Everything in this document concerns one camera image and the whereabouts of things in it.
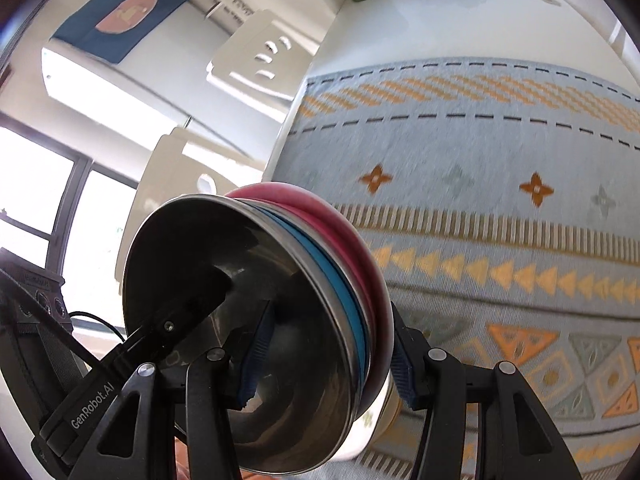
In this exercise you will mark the blue cloth with orange patch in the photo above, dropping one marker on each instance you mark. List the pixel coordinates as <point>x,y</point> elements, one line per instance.
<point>90,35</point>

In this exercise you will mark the small hexagonal tree print plate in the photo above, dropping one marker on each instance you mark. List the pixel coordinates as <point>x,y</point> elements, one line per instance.
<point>385,425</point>

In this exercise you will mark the pink steel bowl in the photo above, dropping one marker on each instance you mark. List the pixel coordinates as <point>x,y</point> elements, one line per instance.
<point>360,260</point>

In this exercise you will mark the patterned woven table mat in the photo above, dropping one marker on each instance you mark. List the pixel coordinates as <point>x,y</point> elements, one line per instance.
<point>500,135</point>

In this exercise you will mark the large window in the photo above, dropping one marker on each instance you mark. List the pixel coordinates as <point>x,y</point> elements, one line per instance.
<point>30,185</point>

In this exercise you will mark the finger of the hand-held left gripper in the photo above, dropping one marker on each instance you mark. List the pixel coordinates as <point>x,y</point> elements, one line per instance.
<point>172,325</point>

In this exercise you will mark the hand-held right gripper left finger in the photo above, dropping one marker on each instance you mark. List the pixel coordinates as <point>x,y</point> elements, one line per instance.
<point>257,360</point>

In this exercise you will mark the white refrigerator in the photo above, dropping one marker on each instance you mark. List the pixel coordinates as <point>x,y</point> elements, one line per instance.
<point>125,90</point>

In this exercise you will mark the white chair with oval holes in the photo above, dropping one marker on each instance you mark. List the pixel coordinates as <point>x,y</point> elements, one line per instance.
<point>165,175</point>
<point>250,40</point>

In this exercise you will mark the blue steel bowl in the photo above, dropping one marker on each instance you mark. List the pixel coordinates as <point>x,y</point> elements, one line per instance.
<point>310,360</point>

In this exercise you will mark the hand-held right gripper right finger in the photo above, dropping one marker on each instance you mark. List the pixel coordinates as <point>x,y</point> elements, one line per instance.
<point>402,380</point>

